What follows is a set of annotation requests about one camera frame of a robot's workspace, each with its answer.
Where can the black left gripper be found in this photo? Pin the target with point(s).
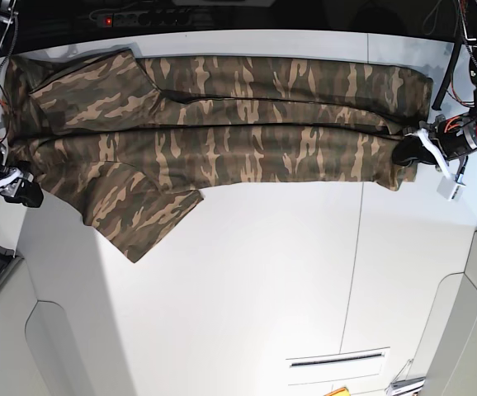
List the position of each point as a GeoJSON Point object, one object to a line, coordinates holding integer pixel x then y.
{"type": "Point", "coordinates": [455, 137]}

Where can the camouflage T-shirt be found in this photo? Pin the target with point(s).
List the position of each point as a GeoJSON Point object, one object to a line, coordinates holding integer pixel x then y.
{"type": "Point", "coordinates": [130, 143]}

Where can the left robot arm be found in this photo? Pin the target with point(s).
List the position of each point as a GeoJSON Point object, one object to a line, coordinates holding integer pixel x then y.
{"type": "Point", "coordinates": [465, 38]}

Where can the grey device at bottom right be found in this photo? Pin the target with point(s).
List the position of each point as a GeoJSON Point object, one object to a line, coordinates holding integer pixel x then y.
{"type": "Point", "coordinates": [405, 387]}

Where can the yellow object at bottom edge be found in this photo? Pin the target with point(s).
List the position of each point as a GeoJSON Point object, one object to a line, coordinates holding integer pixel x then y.
{"type": "Point", "coordinates": [339, 392]}

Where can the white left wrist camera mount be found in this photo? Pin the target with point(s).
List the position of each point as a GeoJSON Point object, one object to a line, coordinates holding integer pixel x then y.
{"type": "Point", "coordinates": [451, 185]}

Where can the black power strip red switch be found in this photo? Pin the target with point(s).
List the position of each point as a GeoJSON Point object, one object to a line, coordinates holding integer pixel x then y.
{"type": "Point", "coordinates": [162, 17]}

